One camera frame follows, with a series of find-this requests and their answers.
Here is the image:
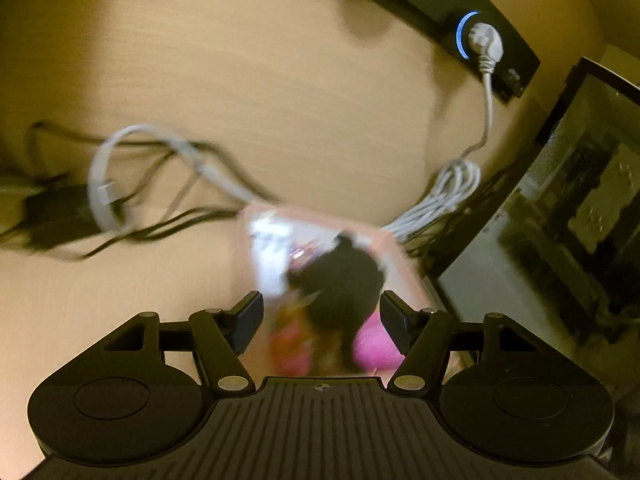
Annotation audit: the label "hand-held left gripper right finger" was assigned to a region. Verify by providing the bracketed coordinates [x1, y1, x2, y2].
[380, 291, 539, 394]

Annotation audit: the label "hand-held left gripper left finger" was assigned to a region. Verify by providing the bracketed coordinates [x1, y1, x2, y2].
[105, 291, 265, 394]

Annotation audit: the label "clear plastic bag with items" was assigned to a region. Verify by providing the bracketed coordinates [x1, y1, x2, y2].
[235, 200, 442, 379]

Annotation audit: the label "black plush toy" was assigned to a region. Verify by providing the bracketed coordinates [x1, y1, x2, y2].
[287, 232, 389, 347]

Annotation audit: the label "black power adapter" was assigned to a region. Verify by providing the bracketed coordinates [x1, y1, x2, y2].
[22, 184, 102, 249]

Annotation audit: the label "black power strip blue lights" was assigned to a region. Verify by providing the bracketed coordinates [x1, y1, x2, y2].
[294, 0, 542, 107]

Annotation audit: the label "black cable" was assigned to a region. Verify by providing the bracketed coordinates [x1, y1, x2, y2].
[0, 204, 247, 262]
[27, 120, 237, 222]
[400, 167, 513, 263]

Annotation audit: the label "white plug cable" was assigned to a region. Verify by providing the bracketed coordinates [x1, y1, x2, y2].
[382, 20, 504, 249]

